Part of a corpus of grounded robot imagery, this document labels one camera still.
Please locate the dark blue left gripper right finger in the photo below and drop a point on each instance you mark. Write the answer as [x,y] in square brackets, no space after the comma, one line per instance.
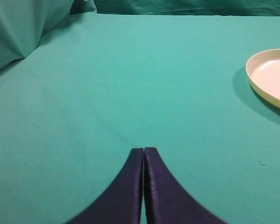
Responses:
[166,201]

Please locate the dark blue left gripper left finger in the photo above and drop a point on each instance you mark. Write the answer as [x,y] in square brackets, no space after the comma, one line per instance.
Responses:
[121,202]

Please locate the yellow plate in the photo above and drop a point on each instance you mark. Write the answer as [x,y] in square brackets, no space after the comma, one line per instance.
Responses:
[263,71]

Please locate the green tablecloth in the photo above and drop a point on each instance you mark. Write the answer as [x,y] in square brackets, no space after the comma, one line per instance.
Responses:
[101,84]

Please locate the green backdrop cloth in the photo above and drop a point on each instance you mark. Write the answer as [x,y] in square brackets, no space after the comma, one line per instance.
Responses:
[23,22]

